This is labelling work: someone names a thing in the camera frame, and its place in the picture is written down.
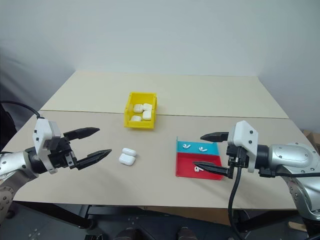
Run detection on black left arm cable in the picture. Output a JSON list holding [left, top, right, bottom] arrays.
[[0, 100, 42, 120]]

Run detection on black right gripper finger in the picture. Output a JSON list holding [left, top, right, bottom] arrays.
[[199, 131, 230, 144], [192, 160, 235, 179]]

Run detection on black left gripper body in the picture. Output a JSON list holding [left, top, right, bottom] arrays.
[[44, 136, 78, 171]]

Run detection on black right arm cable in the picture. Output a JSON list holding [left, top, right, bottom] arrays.
[[227, 147, 320, 240]]

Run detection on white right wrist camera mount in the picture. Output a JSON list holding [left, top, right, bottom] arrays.
[[228, 120, 260, 174]]

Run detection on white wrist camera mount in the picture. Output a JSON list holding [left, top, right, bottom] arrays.
[[32, 118, 62, 175], [228, 120, 260, 174]]

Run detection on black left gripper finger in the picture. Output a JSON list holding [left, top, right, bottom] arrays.
[[74, 148, 113, 171], [63, 126, 101, 141]]

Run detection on black object beside table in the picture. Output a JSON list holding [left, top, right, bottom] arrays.
[[0, 102, 19, 152]]

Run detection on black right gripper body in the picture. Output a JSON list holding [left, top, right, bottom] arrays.
[[225, 143, 247, 174]]

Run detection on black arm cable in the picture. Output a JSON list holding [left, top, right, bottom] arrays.
[[0, 100, 42, 120], [227, 147, 320, 240]]

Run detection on brown cardboard box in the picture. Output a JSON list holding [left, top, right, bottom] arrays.
[[301, 129, 320, 151]]

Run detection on red and blue tray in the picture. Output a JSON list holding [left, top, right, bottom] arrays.
[[175, 135, 225, 181]]

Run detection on yellow plastic bin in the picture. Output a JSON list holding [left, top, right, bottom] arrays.
[[123, 91, 158, 131]]

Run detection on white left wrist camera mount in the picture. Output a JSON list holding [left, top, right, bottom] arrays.
[[32, 118, 62, 175]]

